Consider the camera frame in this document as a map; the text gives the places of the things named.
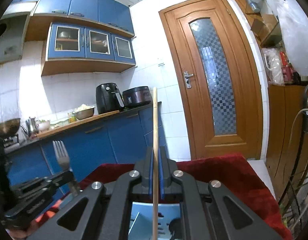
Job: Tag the wooden door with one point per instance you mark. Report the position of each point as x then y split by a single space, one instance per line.
217 78

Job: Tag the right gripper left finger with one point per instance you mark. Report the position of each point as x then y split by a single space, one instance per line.
104 211

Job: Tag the red floral blanket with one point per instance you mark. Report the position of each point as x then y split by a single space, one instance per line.
166 212

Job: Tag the metal bowl of food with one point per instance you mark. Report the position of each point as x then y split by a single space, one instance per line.
83 112

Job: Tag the steel wok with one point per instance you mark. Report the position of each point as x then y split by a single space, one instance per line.
9 128

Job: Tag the white plastic bag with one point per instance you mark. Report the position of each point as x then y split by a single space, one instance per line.
294 29

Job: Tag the stainless steel peeler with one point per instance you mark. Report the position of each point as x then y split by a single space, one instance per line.
134 223

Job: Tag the steel kettle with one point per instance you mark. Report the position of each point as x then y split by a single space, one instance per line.
31 128

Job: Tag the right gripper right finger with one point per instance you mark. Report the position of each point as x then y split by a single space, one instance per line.
219 198

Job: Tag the blue wall cabinet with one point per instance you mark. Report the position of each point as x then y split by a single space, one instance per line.
80 36

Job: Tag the range hood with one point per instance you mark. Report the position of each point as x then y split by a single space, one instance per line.
13 29

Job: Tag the wooden corner shelf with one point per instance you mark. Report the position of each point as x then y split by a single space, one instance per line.
281 82

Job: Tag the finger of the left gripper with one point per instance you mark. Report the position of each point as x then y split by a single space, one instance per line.
61 178

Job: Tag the stainless steel fork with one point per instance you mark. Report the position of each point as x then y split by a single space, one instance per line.
63 160

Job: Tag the black air fryer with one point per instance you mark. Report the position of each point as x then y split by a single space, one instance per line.
108 98

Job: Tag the blue base cabinets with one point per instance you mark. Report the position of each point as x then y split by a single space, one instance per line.
122 138

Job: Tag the floral ceramic bowl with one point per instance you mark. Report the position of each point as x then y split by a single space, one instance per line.
43 125

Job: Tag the dark rice cooker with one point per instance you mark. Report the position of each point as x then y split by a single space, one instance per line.
137 96

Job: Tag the black wire rack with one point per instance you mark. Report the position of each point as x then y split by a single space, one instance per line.
294 171

